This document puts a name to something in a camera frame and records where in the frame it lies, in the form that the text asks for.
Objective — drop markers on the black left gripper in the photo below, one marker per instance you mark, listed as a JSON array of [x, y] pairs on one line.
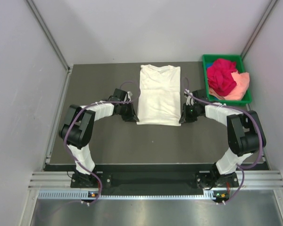
[[131, 117]]

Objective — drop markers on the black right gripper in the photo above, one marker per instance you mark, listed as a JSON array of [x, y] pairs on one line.
[[185, 117]]

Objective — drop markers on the white t shirt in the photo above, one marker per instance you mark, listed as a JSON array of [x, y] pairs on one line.
[[159, 102]]

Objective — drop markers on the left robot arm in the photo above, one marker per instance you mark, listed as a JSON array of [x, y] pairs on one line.
[[76, 131]]

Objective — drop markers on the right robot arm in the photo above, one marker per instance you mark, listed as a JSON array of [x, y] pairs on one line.
[[245, 135]]

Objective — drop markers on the magenta t shirt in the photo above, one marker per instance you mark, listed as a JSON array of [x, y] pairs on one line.
[[219, 76]]

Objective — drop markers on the green plastic bin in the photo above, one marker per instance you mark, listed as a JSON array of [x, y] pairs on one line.
[[211, 58]]

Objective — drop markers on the blue cloth in bin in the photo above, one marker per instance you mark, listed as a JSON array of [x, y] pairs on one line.
[[208, 65]]

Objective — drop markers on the peach t shirt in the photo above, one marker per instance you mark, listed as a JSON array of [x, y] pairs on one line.
[[242, 84]]

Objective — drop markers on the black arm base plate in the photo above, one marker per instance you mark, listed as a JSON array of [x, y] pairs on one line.
[[192, 179]]

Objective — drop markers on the slotted grey cable duct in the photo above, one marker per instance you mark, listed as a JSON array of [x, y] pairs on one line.
[[90, 195]]

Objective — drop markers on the aluminium frame rail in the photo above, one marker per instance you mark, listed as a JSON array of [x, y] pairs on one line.
[[252, 180]]

